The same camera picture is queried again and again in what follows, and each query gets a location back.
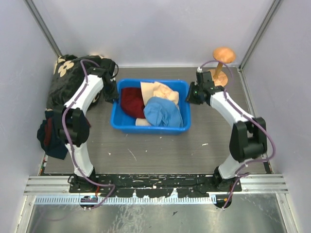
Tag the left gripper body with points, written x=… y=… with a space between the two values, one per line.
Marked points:
x=111 y=91

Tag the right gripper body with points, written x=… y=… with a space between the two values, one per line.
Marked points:
x=193 y=95

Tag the dark red hat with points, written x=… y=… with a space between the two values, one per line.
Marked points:
x=132 y=102

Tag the blue plastic bin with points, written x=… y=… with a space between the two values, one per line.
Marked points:
x=123 y=122

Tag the light blue bucket hat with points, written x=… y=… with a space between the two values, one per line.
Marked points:
x=163 y=113

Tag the black floral blanket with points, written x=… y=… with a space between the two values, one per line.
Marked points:
x=67 y=77

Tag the wooden hat stand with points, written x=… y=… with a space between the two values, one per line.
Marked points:
x=224 y=56

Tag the navy and red cloth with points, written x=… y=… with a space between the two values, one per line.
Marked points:
x=51 y=134

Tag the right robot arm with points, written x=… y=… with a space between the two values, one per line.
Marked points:
x=248 y=140

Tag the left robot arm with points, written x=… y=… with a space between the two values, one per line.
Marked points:
x=82 y=99

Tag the beige bucket hat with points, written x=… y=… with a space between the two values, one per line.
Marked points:
x=157 y=89

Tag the cream white hat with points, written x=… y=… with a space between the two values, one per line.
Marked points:
x=142 y=122

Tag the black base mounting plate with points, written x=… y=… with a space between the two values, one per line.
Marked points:
x=152 y=185

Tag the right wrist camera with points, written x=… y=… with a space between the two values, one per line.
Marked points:
x=204 y=78

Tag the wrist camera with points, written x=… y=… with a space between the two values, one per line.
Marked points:
x=204 y=78
x=108 y=65

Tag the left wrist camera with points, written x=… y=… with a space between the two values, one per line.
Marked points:
x=108 y=65

